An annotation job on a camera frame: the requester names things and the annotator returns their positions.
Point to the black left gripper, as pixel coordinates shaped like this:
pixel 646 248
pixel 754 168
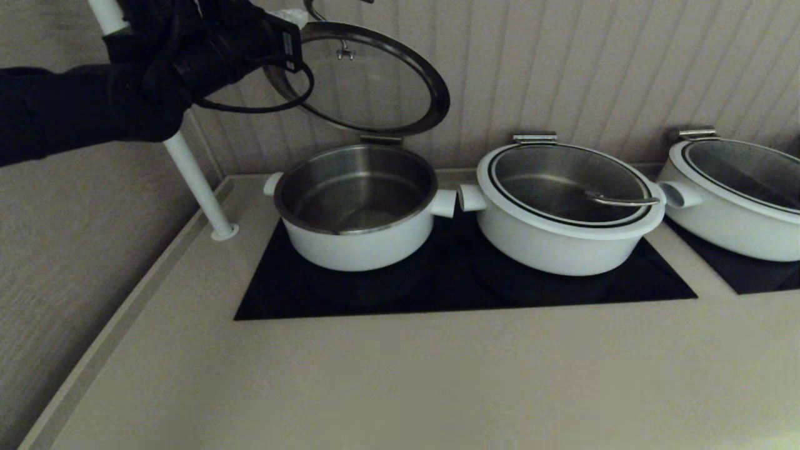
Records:
pixel 244 50

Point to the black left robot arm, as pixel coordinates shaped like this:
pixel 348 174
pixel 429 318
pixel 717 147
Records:
pixel 62 106

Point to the white round cooking pot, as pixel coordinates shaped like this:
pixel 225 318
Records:
pixel 356 250
pixel 725 231
pixel 550 253

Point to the white slanted metal pole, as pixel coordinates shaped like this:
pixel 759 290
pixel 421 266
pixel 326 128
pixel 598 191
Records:
pixel 194 181

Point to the wide black glass cooktop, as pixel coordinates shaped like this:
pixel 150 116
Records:
pixel 450 287

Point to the narrow black glass cooktop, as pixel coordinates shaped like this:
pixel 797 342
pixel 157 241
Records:
pixel 762 278

